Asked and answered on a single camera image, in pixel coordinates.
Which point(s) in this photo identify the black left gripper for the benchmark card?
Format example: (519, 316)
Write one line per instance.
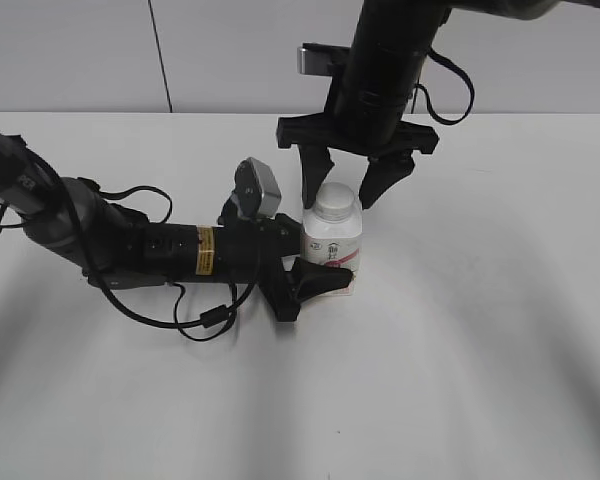
(243, 252)

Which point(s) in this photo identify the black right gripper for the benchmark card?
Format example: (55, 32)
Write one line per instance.
(365, 103)

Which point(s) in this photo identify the white plastic bottle cap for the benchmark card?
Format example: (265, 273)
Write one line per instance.
(334, 202)

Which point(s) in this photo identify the white yili yogurt bottle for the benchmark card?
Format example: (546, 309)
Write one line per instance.
(334, 243)

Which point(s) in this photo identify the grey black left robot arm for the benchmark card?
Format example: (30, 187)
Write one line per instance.
(91, 228)

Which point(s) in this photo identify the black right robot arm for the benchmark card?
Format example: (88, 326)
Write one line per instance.
(519, 10)

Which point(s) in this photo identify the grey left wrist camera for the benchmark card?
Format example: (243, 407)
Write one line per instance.
(256, 192)

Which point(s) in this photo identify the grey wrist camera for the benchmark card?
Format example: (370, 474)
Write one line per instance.
(314, 59)
(256, 192)

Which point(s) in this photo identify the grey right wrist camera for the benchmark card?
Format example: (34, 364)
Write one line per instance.
(314, 59)

